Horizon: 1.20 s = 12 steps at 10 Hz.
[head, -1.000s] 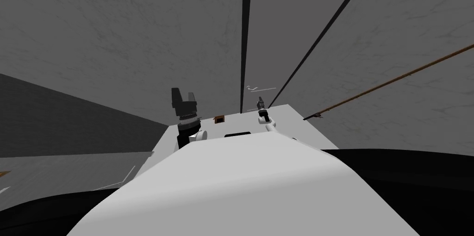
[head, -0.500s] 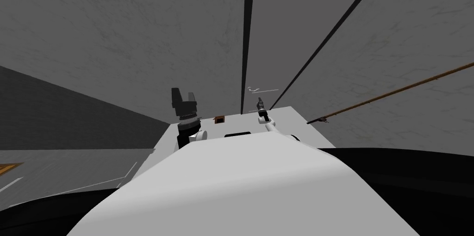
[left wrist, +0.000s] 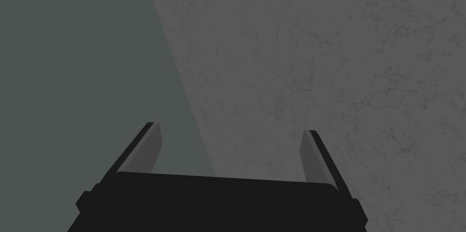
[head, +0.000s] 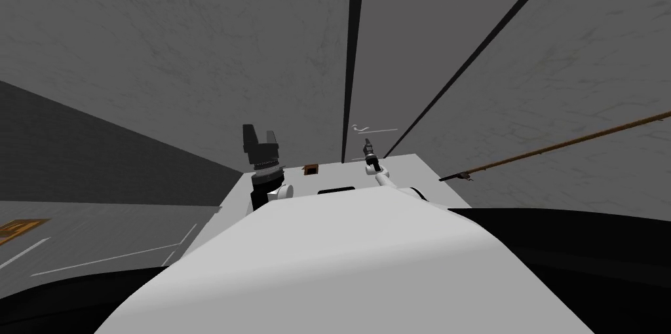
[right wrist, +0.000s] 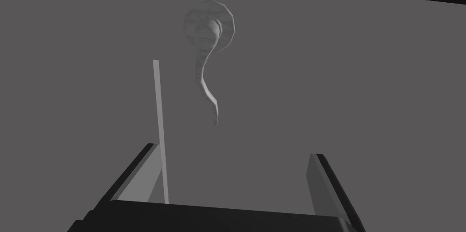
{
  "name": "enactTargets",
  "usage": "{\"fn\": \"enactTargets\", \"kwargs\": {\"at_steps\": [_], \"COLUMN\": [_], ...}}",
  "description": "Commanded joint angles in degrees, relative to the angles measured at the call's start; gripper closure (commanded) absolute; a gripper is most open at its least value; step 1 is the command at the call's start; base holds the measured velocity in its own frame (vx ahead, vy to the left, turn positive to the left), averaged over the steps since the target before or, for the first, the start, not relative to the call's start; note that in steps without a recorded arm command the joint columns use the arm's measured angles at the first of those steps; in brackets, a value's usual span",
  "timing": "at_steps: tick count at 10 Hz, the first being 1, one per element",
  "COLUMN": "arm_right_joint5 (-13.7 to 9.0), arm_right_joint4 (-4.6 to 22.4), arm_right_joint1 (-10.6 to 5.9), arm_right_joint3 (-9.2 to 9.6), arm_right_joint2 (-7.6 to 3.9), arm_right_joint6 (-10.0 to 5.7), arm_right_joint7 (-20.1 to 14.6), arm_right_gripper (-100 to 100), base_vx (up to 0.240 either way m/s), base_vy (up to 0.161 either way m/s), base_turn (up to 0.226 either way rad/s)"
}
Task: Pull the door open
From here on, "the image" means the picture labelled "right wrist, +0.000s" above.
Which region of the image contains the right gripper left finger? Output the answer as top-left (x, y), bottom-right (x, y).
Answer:
top-left (93, 143), bottom-right (163, 212)

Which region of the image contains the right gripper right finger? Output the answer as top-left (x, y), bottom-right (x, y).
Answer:
top-left (305, 153), bottom-right (367, 232)

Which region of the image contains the grey lever door handle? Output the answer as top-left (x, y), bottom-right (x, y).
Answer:
top-left (182, 0), bottom-right (236, 126)

